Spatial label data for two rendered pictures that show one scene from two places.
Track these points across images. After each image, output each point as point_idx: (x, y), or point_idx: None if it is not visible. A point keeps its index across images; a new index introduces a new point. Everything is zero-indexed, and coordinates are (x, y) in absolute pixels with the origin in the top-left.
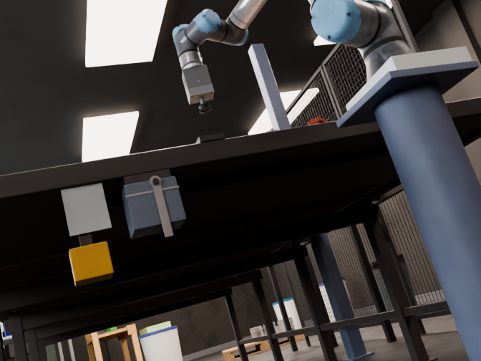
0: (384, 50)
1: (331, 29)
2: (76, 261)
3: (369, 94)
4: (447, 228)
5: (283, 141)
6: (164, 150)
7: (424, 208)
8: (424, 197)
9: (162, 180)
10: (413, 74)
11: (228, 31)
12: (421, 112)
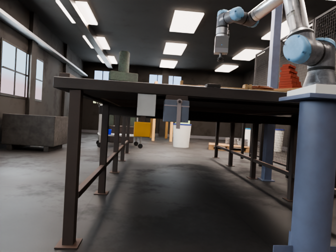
0: (318, 73)
1: (291, 56)
2: (136, 127)
3: (297, 97)
4: (306, 176)
5: (249, 96)
6: (188, 86)
7: (300, 161)
8: (302, 156)
9: (182, 101)
10: (323, 97)
11: (247, 20)
12: (321, 115)
